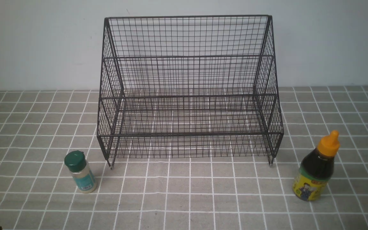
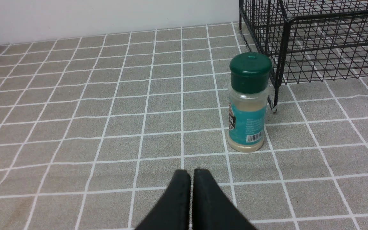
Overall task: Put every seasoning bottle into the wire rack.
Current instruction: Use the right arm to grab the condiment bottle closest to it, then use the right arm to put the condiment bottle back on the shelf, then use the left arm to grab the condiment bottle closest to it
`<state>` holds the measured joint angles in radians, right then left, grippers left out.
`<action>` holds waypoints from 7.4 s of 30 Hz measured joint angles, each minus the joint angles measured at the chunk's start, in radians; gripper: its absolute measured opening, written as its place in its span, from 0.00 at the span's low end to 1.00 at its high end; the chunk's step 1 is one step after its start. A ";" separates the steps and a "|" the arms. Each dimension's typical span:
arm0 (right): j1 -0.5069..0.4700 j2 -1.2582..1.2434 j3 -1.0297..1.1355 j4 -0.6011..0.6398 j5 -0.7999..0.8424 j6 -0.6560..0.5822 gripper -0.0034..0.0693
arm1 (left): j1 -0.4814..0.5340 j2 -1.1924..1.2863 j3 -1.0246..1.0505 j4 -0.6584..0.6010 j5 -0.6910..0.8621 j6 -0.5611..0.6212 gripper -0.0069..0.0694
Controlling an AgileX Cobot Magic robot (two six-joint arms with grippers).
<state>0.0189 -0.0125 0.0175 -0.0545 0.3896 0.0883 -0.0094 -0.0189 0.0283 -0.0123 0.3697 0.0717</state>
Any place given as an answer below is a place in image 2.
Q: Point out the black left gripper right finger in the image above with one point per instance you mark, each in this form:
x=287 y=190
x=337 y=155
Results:
x=211 y=208

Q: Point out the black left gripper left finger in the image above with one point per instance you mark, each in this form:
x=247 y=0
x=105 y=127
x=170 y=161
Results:
x=171 y=212

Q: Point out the green-capped seasoning bottle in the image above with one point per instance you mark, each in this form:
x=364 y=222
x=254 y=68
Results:
x=248 y=92

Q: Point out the grey checkered tablecloth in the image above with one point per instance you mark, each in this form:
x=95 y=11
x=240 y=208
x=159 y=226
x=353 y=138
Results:
x=92 y=129

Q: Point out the black wire shelf rack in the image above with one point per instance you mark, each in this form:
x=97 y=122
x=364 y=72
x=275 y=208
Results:
x=308 y=40

